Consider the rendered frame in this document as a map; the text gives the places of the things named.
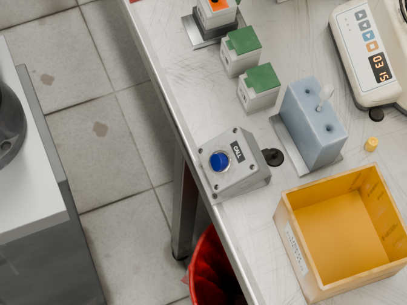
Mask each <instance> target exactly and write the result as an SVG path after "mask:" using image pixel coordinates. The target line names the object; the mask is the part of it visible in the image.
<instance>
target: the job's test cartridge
mask: <svg viewBox="0 0 407 305"><path fill-rule="evenodd" d="M196 10H197V12H198V14H199V16H200V19H201V21H202V23H203V26H204V27H205V29H206V30H209V29H212V28H216V27H219V26H222V25H225V24H229V23H232V22H234V21H235V17H236V11H237V3H236V1H235V0H197V9H196Z"/></svg>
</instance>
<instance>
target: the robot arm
mask: <svg viewBox="0 0 407 305"><path fill-rule="evenodd" d="M26 130H27V121H26V116H25V112H24V109H23V107H22V104H21V101H20V100H19V98H18V96H17V95H16V93H15V92H14V91H13V90H12V89H11V88H10V87H9V86H8V85H7V84H5V83H4V82H3V81H1V80H0V170H1V169H2V168H4V167H5V166H7V165H8V164H9V163H10V162H11V161H12V160H13V159H14V158H15V156H16V155H17V153H18V152H19V150H20V149H21V147H22V144H23V143H24V139H25V135H26Z"/></svg>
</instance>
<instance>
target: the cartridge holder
mask: <svg viewBox="0 0 407 305"><path fill-rule="evenodd" d="M196 9H197V6H195V7H193V11H192V14H190V15H186V16H183V17H180V22H181V24H182V26H183V28H184V30H185V33H186V35H187V38H188V40H189V42H190V44H191V47H192V49H193V50H195V49H197V48H201V47H204V46H207V45H211V44H214V43H217V42H220V41H221V39H222V38H224V37H226V36H227V33H228V32H231V31H234V30H238V29H240V28H244V27H247V25H246V22H245V20H244V18H243V16H242V14H241V12H240V10H239V8H238V6H237V11H236V17H235V21H234V22H232V23H229V24H225V25H222V26H219V27H216V28H212V29H209V30H206V29H205V27H204V25H203V23H202V21H201V19H200V16H199V14H198V12H197V10H196Z"/></svg>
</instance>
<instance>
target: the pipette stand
mask: <svg viewBox="0 0 407 305"><path fill-rule="evenodd" d="M321 88H322V87H321V86H320V84H319V82H318V80H317V79H316V77H315V75H314V74H313V75H310V76H308V77H305V78H303V79H300V80H297V81H295V82H292V83H290V84H288V86H287V88H286V91H285V95H284V97H283V101H282V104H281V107H280V110H279V113H278V114H275V115H273V116H270V117H269V119H268V120H269V121H270V123H271V125H272V127H273V129H274V131H275V132H276V134H277V136H278V138H279V140H280V142H281V144H282V146H283V148H284V150H285V152H286V153H287V155H288V157H289V159H290V161H291V163H292V165H293V167H294V169H295V170H296V173H297V175H298V176H299V178H301V177H303V176H305V175H308V174H310V173H312V172H315V171H318V170H320V169H322V168H325V167H327V166H329V165H332V164H335V163H337V162H339V161H342V160H343V156H342V154H341V152H340V151H341V149H342V148H343V146H344V144H345V142H346V140H347V138H348V137H349V135H348V133H347V132H346V130H345V128H344V126H343V125H342V123H341V121H340V119H339V117H338V116H337V114H336V112H335V111H334V108H333V107H332V105H331V103H330V102H329V100H325V101H324V103H323V106H322V108H321V110H320V111H319V112H317V111H316V109H317V107H318V106H319V103H320V101H321V99H320V97H319V93H320V90H321Z"/></svg>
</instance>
